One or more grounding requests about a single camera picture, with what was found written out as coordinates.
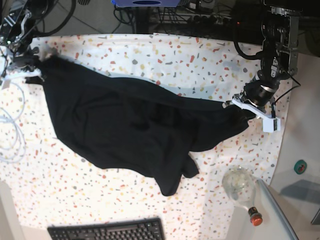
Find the clear bottle with orange cap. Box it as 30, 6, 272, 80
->
222, 166, 263, 227

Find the terrazzo pattern tablecloth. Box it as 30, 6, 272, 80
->
0, 34, 284, 240

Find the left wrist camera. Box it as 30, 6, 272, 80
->
262, 117, 281, 133

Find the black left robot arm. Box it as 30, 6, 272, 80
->
222, 0, 303, 119

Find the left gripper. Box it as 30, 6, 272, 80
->
222, 83, 277, 119

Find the white coiled cable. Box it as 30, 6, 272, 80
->
0, 81, 27, 164

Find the green tape roll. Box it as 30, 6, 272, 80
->
293, 159, 307, 175

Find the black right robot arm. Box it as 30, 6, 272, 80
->
0, 0, 77, 89

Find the grey metal bar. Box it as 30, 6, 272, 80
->
254, 179, 298, 240

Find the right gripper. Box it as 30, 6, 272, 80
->
0, 51, 44, 85

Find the blue box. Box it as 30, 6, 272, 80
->
111, 0, 189, 8

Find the black computer keyboard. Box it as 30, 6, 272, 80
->
47, 218, 166, 240

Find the black t-shirt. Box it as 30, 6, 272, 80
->
34, 55, 255, 197

